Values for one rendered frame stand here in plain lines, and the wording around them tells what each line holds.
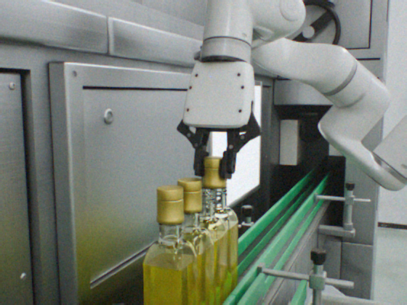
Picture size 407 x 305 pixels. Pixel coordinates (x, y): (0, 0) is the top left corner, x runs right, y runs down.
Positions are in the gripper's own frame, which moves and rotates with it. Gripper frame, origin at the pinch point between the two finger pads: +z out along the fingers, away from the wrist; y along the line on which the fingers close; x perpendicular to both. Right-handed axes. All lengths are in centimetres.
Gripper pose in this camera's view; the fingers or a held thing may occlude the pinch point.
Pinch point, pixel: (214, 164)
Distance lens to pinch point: 65.3
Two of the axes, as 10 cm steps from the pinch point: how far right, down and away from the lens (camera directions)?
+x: 3.9, 1.3, 9.1
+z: -1.0, 9.9, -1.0
